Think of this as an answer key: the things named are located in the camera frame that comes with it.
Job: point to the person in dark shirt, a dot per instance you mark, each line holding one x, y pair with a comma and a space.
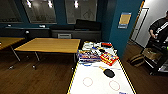
159, 28

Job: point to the yellow wall sign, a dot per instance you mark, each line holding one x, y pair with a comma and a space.
125, 20

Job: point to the long wooden table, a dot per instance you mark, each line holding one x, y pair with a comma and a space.
50, 45

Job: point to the red black flat box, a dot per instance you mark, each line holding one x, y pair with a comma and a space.
106, 44

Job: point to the brown backpack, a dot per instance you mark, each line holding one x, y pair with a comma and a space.
136, 60

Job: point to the short wooden table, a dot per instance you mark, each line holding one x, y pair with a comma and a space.
8, 40

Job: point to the white bowl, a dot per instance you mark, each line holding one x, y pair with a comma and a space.
89, 45

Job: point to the dark framed window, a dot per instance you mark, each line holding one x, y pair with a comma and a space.
38, 11
10, 11
81, 12

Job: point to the small black object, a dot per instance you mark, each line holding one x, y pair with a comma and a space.
109, 73

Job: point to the light wood gaming table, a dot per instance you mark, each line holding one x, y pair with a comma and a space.
96, 85

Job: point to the dark sofa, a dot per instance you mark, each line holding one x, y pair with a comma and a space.
80, 33

